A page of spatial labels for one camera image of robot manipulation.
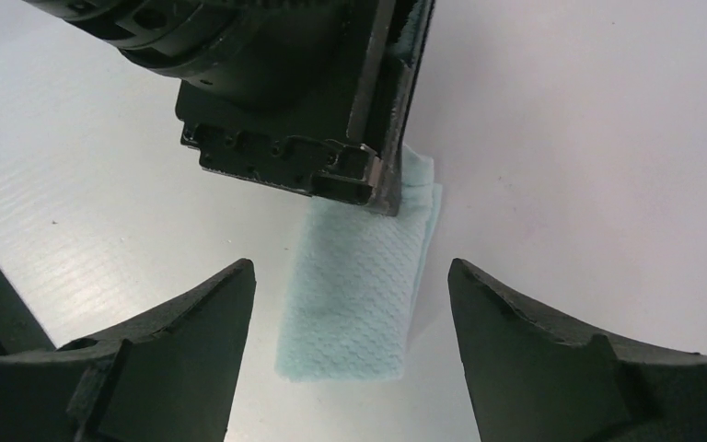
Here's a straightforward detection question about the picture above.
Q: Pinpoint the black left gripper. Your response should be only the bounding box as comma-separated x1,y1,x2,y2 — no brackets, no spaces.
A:
35,1,435,216

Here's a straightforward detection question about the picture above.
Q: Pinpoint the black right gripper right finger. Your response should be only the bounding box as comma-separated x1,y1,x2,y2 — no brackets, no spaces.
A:
447,259,707,441

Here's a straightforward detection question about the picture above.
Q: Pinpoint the light mint green towel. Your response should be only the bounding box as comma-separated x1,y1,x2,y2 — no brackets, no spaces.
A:
275,145,442,382

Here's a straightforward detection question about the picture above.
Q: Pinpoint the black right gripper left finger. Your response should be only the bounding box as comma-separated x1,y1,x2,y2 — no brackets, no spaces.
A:
0,259,256,441

